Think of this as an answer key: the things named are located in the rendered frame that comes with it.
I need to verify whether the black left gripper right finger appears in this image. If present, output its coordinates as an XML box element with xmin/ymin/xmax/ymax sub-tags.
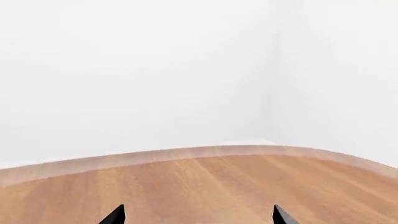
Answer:
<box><xmin>272</xmin><ymin>203</ymin><xmax>300</xmax><ymax>224</ymax></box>

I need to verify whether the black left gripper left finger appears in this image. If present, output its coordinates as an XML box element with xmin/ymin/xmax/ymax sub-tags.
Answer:
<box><xmin>98</xmin><ymin>203</ymin><xmax>126</xmax><ymax>224</ymax></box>

